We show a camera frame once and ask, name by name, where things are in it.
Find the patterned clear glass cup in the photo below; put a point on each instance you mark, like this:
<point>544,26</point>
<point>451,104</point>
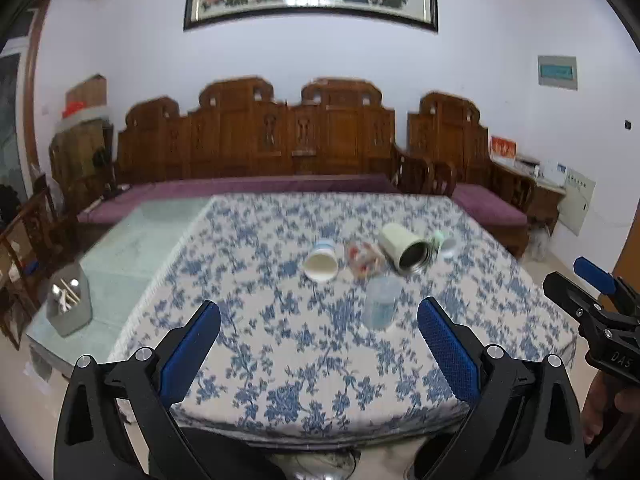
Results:
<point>362,260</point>

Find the wooden cabinet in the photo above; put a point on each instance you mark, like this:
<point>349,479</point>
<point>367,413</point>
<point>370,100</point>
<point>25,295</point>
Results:
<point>75,155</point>

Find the clear plastic cup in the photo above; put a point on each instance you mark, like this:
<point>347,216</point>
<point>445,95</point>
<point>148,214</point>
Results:
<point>382,305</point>

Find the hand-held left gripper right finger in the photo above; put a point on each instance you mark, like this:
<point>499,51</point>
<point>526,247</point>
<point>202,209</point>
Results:
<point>447,350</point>

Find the wooden side table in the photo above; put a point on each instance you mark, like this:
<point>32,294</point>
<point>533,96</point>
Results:
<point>545,205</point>

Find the cream cup with steel lining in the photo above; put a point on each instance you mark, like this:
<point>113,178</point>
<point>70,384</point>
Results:
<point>400,242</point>

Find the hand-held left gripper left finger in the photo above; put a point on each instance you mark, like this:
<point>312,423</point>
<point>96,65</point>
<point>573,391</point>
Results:
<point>192,345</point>

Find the cardboard box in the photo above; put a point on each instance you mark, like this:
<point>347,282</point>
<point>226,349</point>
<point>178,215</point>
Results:
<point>87,92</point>

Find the purple sofa cushion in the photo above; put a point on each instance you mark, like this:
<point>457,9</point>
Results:
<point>225,187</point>

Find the glass-top table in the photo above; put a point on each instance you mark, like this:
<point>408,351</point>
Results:
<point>140,245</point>

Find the plastic bag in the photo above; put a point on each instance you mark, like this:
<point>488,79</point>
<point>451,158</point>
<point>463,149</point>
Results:
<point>540,242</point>

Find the white cup with blue rim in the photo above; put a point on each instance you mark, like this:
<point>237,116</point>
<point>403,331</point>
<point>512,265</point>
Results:
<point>320,265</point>

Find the white metal wall box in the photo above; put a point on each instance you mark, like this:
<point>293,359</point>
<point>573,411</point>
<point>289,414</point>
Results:
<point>577,202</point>

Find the person's right hand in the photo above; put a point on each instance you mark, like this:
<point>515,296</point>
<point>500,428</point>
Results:
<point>595,410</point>

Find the wooden chair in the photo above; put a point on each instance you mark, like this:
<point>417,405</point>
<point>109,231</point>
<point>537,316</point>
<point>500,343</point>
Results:
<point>30,240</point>

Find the carved wooden armchair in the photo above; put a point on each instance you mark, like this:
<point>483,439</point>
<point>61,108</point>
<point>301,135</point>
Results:
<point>450,135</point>

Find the blue floral tablecloth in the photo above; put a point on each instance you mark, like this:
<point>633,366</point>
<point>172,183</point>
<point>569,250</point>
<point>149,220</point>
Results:
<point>300,360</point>

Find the grey utensil holder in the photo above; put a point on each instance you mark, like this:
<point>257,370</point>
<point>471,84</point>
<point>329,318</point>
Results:
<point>70,317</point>

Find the red box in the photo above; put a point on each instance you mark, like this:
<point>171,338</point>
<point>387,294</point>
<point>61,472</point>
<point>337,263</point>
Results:
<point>502,147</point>

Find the purple armchair cushion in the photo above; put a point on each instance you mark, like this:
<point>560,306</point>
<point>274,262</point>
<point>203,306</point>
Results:
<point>487,205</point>

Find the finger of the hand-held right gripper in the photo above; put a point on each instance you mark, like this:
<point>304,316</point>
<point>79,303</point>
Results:
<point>592,270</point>
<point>565,287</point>

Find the carved wooden sofa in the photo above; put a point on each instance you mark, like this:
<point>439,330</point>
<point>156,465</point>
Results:
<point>250,140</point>

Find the wall electrical panel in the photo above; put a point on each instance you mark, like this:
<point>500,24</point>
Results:
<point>556,72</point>

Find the small green cup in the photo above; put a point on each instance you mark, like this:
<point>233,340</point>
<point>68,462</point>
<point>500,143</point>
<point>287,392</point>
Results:
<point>447,245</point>

